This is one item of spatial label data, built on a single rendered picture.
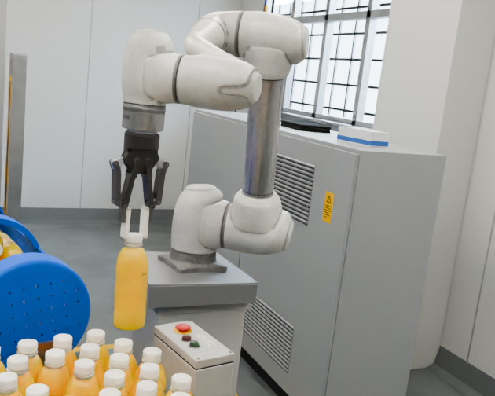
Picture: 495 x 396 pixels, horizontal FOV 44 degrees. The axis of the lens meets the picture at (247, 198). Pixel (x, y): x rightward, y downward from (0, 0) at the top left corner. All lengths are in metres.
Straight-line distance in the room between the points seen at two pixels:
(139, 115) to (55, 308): 0.53
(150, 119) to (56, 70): 5.42
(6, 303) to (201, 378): 0.48
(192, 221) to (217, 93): 0.81
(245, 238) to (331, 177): 1.07
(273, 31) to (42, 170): 5.23
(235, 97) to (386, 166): 1.72
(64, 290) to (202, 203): 0.61
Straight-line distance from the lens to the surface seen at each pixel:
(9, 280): 1.51
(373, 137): 3.03
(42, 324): 1.58
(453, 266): 4.16
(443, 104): 3.84
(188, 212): 1.99
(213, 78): 1.25
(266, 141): 1.86
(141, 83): 1.30
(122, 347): 1.38
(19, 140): 2.92
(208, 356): 1.39
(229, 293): 1.96
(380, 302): 3.10
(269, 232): 1.95
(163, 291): 1.88
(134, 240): 1.38
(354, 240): 2.89
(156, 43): 1.31
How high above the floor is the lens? 1.69
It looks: 11 degrees down
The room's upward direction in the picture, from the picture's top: 6 degrees clockwise
